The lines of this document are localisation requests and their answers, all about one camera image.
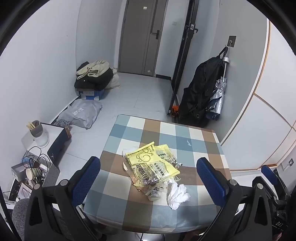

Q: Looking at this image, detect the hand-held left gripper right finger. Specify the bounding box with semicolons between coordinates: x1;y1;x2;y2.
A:
196;157;274;241

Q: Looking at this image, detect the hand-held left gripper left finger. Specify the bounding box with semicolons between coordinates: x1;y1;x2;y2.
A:
24;156;101;241

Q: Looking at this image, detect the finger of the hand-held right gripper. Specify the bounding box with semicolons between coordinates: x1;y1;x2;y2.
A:
261;165;289;204

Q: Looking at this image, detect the large white tissue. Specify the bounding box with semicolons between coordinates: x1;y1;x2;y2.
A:
166;178;191;210

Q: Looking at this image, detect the yellow packet with outline drawing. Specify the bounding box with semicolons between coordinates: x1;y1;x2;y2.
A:
125;141;181;186

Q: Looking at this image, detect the small clear printed wrapper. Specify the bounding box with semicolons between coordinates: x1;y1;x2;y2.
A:
147;188;163;202

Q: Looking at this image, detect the grey perforated metal box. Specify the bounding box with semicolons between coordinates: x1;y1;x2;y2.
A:
42;163;61;187

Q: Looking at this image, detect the navy blue box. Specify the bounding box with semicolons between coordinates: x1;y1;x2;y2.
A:
47;130;72;163

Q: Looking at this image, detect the roll of tape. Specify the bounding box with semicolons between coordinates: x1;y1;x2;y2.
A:
25;167;41;180

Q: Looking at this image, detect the white cup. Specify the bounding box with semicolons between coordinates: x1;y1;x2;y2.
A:
31;120;50;148

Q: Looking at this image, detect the grey parcel bag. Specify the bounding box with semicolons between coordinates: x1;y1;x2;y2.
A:
54;99;103;129

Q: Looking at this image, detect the bundle of wooden chopsticks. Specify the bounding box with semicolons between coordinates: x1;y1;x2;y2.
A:
26;120;41;131

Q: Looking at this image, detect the silver folding umbrella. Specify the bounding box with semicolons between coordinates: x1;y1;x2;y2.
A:
208;57;230;121

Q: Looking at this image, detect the checked tablecloth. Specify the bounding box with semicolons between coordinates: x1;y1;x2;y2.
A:
83;114;232;234

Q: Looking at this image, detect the blue cardboard box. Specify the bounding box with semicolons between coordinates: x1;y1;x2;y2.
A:
77;88;107;101

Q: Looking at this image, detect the black garment bag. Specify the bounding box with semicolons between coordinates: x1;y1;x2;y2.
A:
179;56;228;128

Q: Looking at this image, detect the pile of clothes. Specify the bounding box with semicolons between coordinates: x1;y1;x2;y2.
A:
74;62;114;90

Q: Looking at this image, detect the white plastic bag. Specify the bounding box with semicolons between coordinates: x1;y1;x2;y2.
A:
105;67;121;90

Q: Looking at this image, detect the beige garment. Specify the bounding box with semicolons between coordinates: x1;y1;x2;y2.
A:
76;60;110;80

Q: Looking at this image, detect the grey door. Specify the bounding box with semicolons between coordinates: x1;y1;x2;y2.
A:
118;0;163;76

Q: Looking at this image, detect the wall socket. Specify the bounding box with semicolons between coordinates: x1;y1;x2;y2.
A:
282;157;296;169

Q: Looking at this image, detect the tangle of black cables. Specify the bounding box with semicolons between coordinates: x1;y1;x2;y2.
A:
21;146;51;168

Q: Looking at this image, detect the black metal frame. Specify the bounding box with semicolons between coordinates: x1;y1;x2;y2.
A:
166;0;200;117

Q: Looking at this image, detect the metal wall hook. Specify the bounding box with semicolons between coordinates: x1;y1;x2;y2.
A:
224;35;237;50

